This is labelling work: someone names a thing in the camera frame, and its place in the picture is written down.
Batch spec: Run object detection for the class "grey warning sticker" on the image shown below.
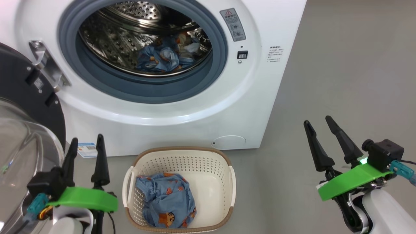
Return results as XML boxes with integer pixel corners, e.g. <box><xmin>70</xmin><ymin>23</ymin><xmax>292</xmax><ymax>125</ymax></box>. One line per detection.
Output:
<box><xmin>220</xmin><ymin>8</ymin><xmax>246</xmax><ymax>42</ymax></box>

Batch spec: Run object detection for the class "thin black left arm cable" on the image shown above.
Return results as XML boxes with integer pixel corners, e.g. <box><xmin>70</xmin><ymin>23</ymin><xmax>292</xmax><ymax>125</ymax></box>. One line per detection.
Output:
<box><xmin>107</xmin><ymin>212</ymin><xmax>116</xmax><ymax>234</ymax></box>

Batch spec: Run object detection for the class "washing machine glass door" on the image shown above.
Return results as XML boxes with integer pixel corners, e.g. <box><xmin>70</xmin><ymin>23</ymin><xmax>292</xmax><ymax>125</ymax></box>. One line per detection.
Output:
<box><xmin>0</xmin><ymin>42</ymin><xmax>67</xmax><ymax>234</ymax></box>

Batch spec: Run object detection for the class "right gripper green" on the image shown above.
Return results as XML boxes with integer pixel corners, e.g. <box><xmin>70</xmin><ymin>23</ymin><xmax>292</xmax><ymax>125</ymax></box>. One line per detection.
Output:
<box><xmin>304</xmin><ymin>115</ymin><xmax>394</xmax><ymax>202</ymax></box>

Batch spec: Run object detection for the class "blue energy label sticker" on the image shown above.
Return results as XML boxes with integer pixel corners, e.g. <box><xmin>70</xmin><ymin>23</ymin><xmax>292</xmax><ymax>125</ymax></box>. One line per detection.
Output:
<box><xmin>77</xmin><ymin>142</ymin><xmax>98</xmax><ymax>158</ymax></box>

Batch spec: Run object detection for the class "round white filter cover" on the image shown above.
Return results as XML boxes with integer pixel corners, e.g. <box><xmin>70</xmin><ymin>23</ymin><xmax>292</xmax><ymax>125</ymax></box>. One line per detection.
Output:
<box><xmin>211</xmin><ymin>135</ymin><xmax>246</xmax><ymax>150</ymax></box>

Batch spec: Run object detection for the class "white front-load washing machine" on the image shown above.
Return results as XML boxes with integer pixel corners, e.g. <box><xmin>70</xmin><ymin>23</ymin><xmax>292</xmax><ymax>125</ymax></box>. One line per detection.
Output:
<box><xmin>0</xmin><ymin>0</ymin><xmax>307</xmax><ymax>158</ymax></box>

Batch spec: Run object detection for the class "cream perforated plastic laundry basket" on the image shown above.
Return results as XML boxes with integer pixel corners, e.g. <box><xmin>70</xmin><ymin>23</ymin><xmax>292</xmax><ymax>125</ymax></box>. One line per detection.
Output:
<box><xmin>122</xmin><ymin>147</ymin><xmax>237</xmax><ymax>233</ymax></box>

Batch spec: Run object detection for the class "silver metal door hinge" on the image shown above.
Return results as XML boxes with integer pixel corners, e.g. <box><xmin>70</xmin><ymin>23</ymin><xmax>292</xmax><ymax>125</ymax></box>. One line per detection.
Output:
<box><xmin>29</xmin><ymin>40</ymin><xmax>72</xmax><ymax>93</ymax></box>

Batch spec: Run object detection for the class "blue cartoon print garment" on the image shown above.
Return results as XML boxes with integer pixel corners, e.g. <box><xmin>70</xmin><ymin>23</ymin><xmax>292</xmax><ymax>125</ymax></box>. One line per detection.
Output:
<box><xmin>135</xmin><ymin>173</ymin><xmax>197</xmax><ymax>228</ymax></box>

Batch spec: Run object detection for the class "blue cartoon garment white lining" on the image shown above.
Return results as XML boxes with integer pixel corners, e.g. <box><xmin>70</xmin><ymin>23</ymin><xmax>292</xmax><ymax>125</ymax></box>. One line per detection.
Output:
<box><xmin>135</xmin><ymin>32</ymin><xmax>210</xmax><ymax>73</ymax></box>

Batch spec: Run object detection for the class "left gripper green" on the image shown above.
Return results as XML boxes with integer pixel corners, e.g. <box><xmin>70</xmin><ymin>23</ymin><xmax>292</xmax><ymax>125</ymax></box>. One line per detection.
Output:
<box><xmin>47</xmin><ymin>134</ymin><xmax>118</xmax><ymax>213</ymax></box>

